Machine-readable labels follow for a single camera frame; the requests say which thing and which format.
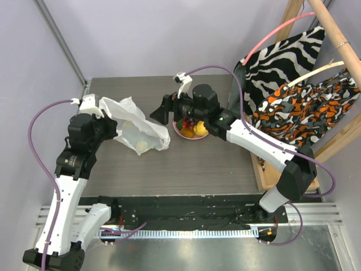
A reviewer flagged yellow lemon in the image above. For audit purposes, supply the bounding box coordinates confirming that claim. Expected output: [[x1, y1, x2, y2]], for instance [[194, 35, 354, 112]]
[[193, 121, 209, 137]]

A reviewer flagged white plastic bag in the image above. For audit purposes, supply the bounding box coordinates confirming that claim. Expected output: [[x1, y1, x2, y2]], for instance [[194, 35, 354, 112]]
[[99, 97, 170, 156]]

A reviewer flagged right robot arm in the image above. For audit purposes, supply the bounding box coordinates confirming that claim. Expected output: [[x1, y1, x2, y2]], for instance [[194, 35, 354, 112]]
[[150, 84, 317, 223]]

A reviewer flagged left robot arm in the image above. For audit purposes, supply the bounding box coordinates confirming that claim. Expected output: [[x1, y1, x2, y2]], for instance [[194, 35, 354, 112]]
[[23, 113, 121, 270]]

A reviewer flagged pink plate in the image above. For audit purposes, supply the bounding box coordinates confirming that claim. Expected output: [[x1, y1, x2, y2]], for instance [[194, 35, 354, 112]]
[[172, 121, 209, 141]]

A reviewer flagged zebra pattern cloth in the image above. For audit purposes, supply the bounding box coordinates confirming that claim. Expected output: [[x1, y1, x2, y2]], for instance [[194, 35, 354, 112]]
[[227, 26, 325, 116]]

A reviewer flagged wooden clothes rack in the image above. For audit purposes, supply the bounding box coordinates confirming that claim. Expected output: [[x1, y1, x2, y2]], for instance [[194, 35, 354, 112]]
[[250, 0, 361, 193]]

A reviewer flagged aluminium corner profile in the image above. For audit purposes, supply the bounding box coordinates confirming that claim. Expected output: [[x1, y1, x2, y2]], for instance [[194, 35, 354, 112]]
[[33, 0, 87, 88]]

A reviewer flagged orange camouflage cloth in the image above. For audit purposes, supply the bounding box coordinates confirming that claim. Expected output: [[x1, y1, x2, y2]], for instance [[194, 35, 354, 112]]
[[250, 68, 360, 147]]

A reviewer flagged pink hanger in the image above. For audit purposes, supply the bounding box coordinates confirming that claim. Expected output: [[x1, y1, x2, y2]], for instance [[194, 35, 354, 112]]
[[242, 12, 315, 66]]

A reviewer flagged cream hanger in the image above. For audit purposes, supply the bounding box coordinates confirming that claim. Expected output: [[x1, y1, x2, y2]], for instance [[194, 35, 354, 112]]
[[287, 61, 345, 88]]

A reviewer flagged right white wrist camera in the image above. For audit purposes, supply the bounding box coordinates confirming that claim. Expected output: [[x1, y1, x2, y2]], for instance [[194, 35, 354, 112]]
[[173, 72, 192, 98]]

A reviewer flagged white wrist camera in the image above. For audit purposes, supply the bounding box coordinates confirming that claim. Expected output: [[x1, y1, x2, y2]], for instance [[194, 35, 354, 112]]
[[71, 94, 104, 119], [173, 72, 192, 98]]

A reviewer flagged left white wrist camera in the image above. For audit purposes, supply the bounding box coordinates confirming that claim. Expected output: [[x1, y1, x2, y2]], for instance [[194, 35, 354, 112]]
[[71, 94, 104, 119]]

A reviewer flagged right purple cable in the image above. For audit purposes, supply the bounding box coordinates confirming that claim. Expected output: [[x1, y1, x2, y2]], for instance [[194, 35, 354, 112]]
[[186, 64, 337, 246]]

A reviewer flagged purple cable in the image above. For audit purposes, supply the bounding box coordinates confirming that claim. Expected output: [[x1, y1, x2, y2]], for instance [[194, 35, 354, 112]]
[[186, 64, 337, 246], [27, 98, 77, 269]]

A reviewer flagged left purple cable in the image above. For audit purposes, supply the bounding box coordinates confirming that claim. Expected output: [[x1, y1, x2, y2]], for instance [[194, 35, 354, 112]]
[[27, 98, 77, 269]]

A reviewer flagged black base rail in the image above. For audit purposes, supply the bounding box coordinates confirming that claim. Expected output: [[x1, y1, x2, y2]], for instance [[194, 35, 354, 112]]
[[79, 195, 288, 231]]

